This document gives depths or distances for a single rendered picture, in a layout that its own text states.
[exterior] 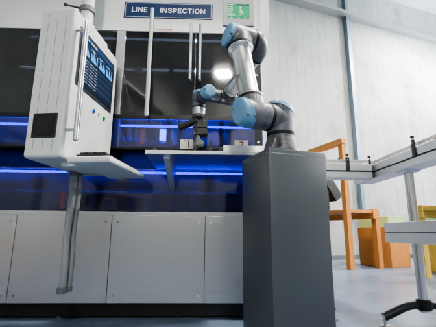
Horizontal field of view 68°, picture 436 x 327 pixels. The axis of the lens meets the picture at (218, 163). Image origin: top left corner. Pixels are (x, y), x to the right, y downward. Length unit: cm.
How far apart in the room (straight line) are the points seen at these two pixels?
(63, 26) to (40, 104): 40
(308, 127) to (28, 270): 574
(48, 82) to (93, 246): 94
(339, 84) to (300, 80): 101
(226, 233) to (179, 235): 28
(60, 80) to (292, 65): 597
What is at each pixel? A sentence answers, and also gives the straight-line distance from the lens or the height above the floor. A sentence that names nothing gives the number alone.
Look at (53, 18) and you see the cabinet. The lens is 191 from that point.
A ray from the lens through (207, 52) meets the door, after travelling 231.
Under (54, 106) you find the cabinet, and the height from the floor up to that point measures 104.
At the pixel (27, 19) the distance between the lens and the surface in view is 270.
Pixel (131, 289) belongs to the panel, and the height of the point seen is 17.
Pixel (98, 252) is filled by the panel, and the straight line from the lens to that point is 207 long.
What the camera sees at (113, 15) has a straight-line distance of 252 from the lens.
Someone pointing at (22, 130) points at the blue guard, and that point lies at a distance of 236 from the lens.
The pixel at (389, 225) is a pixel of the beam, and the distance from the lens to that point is 230.
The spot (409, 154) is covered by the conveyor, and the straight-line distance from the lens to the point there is 207.
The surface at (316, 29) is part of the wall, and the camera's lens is 808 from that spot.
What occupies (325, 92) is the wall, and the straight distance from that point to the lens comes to 746.
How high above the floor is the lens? 48
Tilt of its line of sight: 12 degrees up
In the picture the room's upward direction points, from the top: straight up
